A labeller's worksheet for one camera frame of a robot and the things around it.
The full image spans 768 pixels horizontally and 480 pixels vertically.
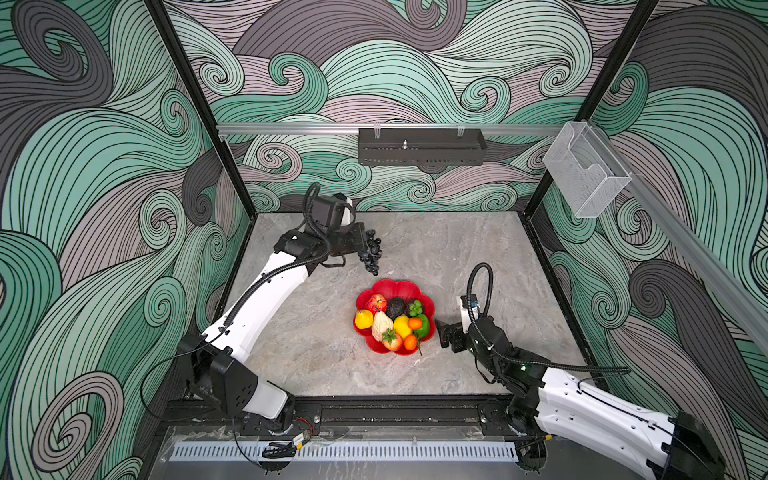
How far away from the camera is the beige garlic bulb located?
33.2 inches

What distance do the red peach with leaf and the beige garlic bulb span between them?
0.08ft

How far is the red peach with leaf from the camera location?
2.60 feet

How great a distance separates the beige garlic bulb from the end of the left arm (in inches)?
10.6

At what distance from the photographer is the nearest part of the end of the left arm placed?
0.64 metres

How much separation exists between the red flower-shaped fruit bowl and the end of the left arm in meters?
0.26

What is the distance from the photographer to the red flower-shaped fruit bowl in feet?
2.66
